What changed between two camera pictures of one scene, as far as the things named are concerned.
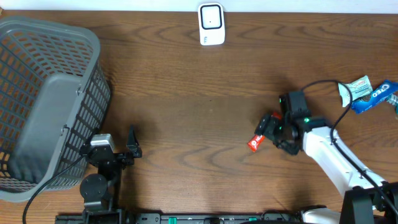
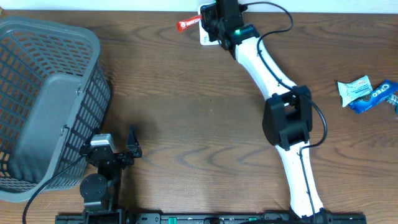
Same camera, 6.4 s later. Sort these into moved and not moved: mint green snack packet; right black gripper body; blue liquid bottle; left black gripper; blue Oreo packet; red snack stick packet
Moved: red snack stick packet; right black gripper body
Not moved: blue Oreo packet; mint green snack packet; blue liquid bottle; left black gripper
